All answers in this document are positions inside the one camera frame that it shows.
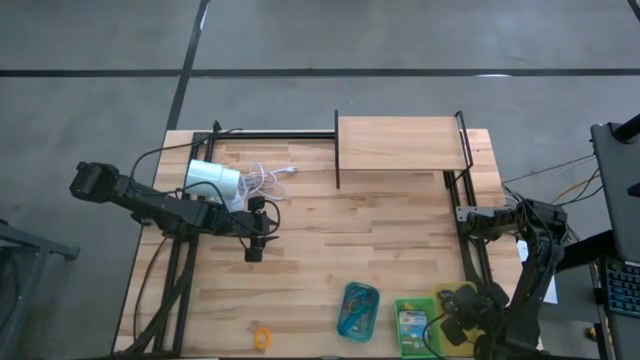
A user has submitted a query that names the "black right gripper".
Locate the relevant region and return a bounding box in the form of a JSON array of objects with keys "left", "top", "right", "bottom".
[{"left": 439, "top": 282, "right": 511, "bottom": 349}]

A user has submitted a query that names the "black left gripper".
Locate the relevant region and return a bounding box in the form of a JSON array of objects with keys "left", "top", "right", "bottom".
[{"left": 209, "top": 195, "right": 281, "bottom": 264}]

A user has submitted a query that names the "yellow plastic bin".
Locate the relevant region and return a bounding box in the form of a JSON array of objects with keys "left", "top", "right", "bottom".
[{"left": 430, "top": 281, "right": 491, "bottom": 357}]

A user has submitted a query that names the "green yellow crayon box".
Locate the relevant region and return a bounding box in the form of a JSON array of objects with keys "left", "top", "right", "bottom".
[{"left": 398, "top": 309, "right": 431, "bottom": 354}]

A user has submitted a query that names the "green plastic bin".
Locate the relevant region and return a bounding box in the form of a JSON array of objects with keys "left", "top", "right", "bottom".
[{"left": 393, "top": 297, "right": 444, "bottom": 359}]

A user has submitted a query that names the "orange coil wristband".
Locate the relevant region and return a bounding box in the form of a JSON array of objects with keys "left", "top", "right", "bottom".
[{"left": 253, "top": 327, "right": 273, "bottom": 351}]

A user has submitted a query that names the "teal plastic bin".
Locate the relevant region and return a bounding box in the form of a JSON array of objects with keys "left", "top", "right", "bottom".
[{"left": 335, "top": 281, "right": 382, "bottom": 344}]

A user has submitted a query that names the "black side desk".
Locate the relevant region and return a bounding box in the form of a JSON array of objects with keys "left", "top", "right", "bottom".
[{"left": 554, "top": 112, "right": 640, "bottom": 360}]

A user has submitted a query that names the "white paper sheet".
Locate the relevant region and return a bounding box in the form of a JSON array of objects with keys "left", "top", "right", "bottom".
[{"left": 517, "top": 239, "right": 559, "bottom": 305}]

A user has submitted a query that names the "black computer keyboard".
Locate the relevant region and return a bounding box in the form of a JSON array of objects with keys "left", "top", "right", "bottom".
[{"left": 604, "top": 259, "right": 640, "bottom": 319}]

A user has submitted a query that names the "wooden shelf riser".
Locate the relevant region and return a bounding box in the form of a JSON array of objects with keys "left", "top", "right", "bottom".
[{"left": 333, "top": 109, "right": 475, "bottom": 190}]

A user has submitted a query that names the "grey side table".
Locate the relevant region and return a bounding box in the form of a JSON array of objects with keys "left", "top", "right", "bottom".
[{"left": 0, "top": 219, "right": 81, "bottom": 360}]

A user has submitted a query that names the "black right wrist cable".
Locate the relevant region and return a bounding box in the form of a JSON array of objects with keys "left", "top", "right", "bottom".
[{"left": 422, "top": 310, "right": 452, "bottom": 359}]

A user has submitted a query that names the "white lamp cable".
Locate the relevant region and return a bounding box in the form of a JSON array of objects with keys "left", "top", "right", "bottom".
[{"left": 239, "top": 162, "right": 299, "bottom": 202}]

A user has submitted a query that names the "brown cable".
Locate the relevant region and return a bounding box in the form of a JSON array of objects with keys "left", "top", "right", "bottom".
[{"left": 132, "top": 237, "right": 169, "bottom": 342}]

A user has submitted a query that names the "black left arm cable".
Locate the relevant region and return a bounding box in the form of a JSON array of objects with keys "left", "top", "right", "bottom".
[{"left": 128, "top": 127, "right": 244, "bottom": 201}]

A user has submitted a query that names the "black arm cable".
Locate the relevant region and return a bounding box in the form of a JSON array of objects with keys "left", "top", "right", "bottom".
[
  {"left": 128, "top": 127, "right": 244, "bottom": 201},
  {"left": 499, "top": 154, "right": 601, "bottom": 207}
]

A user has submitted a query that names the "yellow cable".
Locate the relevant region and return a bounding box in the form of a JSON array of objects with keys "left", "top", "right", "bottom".
[{"left": 552, "top": 172, "right": 601, "bottom": 204}]

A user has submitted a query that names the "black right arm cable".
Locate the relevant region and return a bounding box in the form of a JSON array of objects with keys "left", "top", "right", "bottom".
[{"left": 499, "top": 154, "right": 601, "bottom": 207}]

